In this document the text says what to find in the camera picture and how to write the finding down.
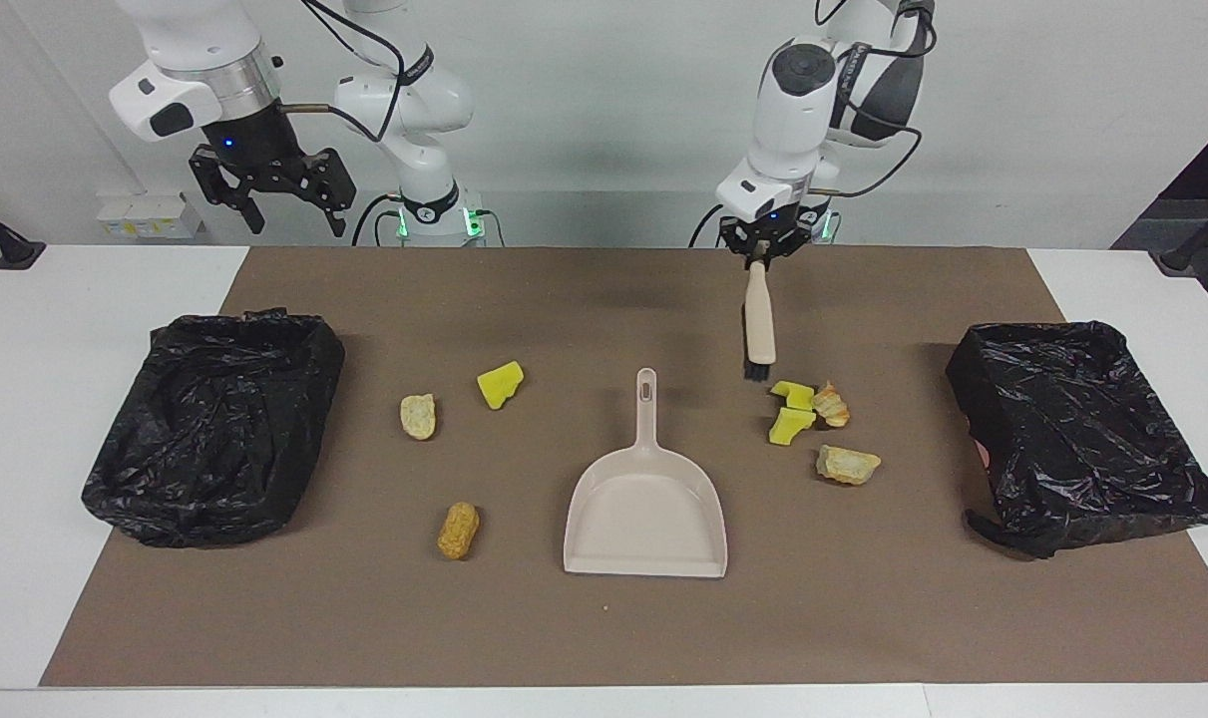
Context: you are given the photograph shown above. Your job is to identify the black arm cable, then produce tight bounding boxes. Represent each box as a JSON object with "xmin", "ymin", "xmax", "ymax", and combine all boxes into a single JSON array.
[
  {"xmin": 813, "ymin": 0, "xmax": 939, "ymax": 198},
  {"xmin": 282, "ymin": 0, "xmax": 410, "ymax": 143}
]

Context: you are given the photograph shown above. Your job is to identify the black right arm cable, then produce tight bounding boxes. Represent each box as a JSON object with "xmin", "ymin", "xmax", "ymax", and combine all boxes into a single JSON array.
[{"xmin": 282, "ymin": 0, "xmax": 410, "ymax": 143}]

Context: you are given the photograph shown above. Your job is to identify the yellow sponge wedge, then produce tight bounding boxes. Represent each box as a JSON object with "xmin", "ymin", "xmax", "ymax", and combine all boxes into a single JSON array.
[{"xmin": 476, "ymin": 360, "xmax": 526, "ymax": 412}]

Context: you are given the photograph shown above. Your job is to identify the yellow sponge piece green layer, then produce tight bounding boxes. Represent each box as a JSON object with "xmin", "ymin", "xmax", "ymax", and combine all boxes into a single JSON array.
[{"xmin": 768, "ymin": 407, "xmax": 817, "ymax": 446}]

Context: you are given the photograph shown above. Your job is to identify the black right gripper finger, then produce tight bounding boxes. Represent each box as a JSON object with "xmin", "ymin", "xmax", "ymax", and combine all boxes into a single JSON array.
[
  {"xmin": 299, "ymin": 148, "xmax": 357, "ymax": 238},
  {"xmin": 189, "ymin": 145, "xmax": 265, "ymax": 236}
]

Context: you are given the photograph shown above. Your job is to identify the large pale foam chunk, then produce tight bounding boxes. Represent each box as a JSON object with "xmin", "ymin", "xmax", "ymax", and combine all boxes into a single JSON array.
[{"xmin": 816, "ymin": 445, "xmax": 882, "ymax": 487}]

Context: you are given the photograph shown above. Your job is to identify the small toasted bread piece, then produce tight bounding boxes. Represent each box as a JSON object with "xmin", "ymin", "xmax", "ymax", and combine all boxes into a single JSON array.
[{"xmin": 811, "ymin": 382, "xmax": 851, "ymax": 429}]

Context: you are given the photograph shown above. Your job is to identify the beige plastic dustpan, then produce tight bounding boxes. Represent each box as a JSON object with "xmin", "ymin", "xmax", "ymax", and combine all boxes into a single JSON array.
[{"xmin": 562, "ymin": 367, "xmax": 729, "ymax": 579}]

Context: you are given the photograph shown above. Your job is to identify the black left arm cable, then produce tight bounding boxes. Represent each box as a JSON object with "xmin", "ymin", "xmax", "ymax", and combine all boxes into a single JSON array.
[{"xmin": 813, "ymin": 0, "xmax": 939, "ymax": 198}]

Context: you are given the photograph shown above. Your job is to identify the black bag bin showing pink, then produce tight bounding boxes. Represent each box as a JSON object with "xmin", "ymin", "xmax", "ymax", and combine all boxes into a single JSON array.
[{"xmin": 945, "ymin": 319, "xmax": 1208, "ymax": 559}]

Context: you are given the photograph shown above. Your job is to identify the brown paper table mat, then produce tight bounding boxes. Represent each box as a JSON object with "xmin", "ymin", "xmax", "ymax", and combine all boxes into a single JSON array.
[{"xmin": 40, "ymin": 246, "xmax": 1208, "ymax": 689}]

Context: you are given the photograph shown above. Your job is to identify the small pale foam chunk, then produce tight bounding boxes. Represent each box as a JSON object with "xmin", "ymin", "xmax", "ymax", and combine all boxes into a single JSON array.
[{"xmin": 399, "ymin": 393, "xmax": 438, "ymax": 442}]

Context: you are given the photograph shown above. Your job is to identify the black base cable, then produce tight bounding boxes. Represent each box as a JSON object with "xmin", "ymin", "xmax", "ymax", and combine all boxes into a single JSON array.
[
  {"xmin": 690, "ymin": 202, "xmax": 732, "ymax": 248},
  {"xmin": 352, "ymin": 194, "xmax": 405, "ymax": 247}
]

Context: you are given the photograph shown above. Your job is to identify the black bag lined bin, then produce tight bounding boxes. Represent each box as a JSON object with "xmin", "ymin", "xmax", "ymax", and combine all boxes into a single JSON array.
[{"xmin": 81, "ymin": 309, "xmax": 346, "ymax": 549}]

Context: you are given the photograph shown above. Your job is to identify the white box on table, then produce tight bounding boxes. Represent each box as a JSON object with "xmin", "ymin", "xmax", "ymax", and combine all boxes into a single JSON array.
[{"xmin": 96, "ymin": 192, "xmax": 205, "ymax": 241}]

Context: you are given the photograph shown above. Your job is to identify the beige brush black bristles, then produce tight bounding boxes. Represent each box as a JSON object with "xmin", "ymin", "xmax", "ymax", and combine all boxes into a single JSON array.
[{"xmin": 742, "ymin": 261, "xmax": 778, "ymax": 383}]

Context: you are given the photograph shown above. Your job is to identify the black tripod leg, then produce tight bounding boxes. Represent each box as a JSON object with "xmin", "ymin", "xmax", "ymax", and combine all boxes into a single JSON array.
[
  {"xmin": 0, "ymin": 189, "xmax": 47, "ymax": 271},
  {"xmin": 1152, "ymin": 194, "xmax": 1208, "ymax": 276}
]

